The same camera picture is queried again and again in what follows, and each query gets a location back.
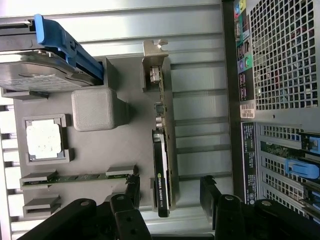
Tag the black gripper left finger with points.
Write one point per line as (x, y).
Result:
(75, 220)

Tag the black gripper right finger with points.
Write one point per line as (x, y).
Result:
(250, 222)

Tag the green RAM stick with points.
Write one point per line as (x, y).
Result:
(75, 178)

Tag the black regulatory label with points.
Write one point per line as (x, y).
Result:
(248, 162)

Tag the grey parts rack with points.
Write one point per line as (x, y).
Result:
(100, 155)

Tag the blue card retainer clip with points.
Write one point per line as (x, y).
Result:
(311, 142)
(300, 168)

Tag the silver CPU chip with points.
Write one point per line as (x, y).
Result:
(43, 140)

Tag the open PC case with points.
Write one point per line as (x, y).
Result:
(275, 117)

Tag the white barcode label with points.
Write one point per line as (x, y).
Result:
(247, 111)

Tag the hard disk with blue caddy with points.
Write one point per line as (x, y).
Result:
(37, 62)

